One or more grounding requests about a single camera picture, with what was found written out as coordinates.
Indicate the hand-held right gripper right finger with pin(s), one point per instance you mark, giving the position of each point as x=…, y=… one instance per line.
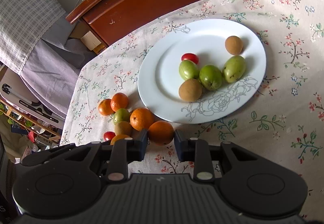
x=180, y=146

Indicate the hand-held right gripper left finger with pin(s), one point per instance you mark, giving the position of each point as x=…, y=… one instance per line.
x=142, y=146

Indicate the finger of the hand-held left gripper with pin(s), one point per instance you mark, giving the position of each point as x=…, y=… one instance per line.
x=43, y=157

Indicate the mandarin orange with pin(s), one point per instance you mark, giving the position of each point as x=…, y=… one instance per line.
x=141, y=119
x=160, y=132
x=104, y=108
x=119, y=101
x=120, y=138

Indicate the brown kiwifruit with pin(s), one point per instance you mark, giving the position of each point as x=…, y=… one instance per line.
x=234, y=45
x=122, y=128
x=190, y=89

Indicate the red cherry tomato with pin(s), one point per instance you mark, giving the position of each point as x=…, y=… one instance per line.
x=189, y=57
x=109, y=135

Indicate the green jujube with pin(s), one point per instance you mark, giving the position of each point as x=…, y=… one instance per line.
x=210, y=77
x=188, y=70
x=121, y=115
x=234, y=69

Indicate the white plate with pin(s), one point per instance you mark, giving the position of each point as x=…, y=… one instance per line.
x=172, y=82

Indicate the wooden rack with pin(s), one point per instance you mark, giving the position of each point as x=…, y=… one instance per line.
x=30, y=127

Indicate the black and white board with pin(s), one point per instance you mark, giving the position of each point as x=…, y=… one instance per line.
x=27, y=100

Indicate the open brown cardboard box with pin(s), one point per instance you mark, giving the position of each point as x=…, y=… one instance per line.
x=88, y=39

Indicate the floral tablecloth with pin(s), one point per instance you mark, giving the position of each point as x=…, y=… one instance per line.
x=278, y=62

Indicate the checked cloth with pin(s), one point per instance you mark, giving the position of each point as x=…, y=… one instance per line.
x=22, y=16

